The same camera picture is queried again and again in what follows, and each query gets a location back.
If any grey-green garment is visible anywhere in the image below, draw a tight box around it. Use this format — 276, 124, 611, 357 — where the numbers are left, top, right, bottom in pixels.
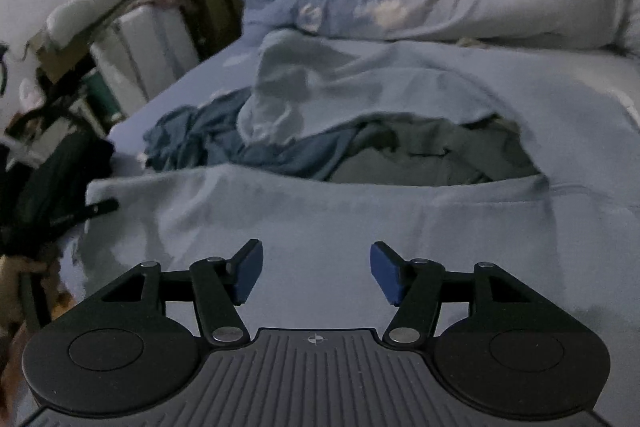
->
327, 117, 543, 186

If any green container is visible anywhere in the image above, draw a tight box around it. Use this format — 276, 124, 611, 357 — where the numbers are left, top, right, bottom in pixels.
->
82, 69, 123, 124

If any black bag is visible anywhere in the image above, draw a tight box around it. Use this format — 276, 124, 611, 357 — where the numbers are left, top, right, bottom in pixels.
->
0, 127, 121, 258

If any dark blue t-shirt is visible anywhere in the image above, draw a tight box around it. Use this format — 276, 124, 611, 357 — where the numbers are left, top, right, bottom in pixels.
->
142, 89, 361, 182

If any white cabinet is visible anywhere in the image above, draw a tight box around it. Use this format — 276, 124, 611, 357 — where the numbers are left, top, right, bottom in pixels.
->
90, 4, 201, 108

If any light blue sweatshirt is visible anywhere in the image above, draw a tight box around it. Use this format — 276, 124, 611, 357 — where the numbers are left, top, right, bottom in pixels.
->
75, 31, 640, 427

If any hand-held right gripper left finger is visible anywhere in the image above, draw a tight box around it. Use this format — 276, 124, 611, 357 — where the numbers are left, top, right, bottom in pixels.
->
87, 238, 264, 349

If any brown patterned cloth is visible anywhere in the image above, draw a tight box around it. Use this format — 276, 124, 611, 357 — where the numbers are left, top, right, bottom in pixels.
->
0, 252, 76, 343

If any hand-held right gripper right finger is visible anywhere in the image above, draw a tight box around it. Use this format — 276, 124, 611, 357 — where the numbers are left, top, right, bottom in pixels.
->
369, 241, 553, 350

